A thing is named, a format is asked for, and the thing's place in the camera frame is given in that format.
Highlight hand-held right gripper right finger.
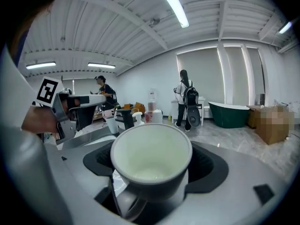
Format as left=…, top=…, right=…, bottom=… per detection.
left=140, top=140, right=288, bottom=225

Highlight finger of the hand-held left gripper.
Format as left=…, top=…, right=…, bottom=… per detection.
left=67, top=94, right=108, bottom=131

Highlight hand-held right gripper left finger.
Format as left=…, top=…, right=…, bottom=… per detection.
left=44, top=134, right=132, bottom=225

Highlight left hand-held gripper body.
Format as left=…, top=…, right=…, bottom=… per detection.
left=31, top=76, right=78, bottom=145

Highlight grey white-lined mug item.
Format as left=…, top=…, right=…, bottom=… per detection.
left=110, top=123, right=193, bottom=221

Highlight grey sink counter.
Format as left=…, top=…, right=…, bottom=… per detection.
left=55, top=125, right=126, bottom=150

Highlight white plastic cup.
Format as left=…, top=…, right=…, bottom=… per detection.
left=106, top=116, right=120, bottom=135

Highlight long ceiling tube light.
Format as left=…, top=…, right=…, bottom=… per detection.
left=155, top=0, right=190, bottom=29
left=87, top=62, right=116, bottom=69
left=25, top=61, right=57, bottom=70
left=278, top=21, right=293, bottom=35

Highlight black faucet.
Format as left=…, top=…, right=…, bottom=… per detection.
left=115, top=109, right=136, bottom=131

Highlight person's white shirt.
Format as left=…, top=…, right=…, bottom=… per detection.
left=0, top=45, right=72, bottom=225

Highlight orange boxes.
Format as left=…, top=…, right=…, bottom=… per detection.
left=122, top=102, right=146, bottom=115

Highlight white pump soap dispenser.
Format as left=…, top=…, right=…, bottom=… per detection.
left=132, top=112, right=145, bottom=127

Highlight white round container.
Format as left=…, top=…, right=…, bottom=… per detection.
left=153, top=109, right=164, bottom=124

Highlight dark green bathtub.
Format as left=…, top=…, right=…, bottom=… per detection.
left=208, top=101, right=251, bottom=129

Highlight white side table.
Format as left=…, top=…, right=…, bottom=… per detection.
left=171, top=97, right=206, bottom=124

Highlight small cardboard box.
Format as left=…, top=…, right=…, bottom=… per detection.
left=245, top=105, right=266, bottom=129

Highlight large cardboard box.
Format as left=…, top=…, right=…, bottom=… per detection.
left=255, top=105, right=295, bottom=146

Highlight wide grey window blind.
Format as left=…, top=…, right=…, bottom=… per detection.
left=176, top=47, right=225, bottom=108

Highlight narrow grey window blind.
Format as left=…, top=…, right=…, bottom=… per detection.
left=246, top=47, right=266, bottom=105
left=224, top=45, right=249, bottom=107

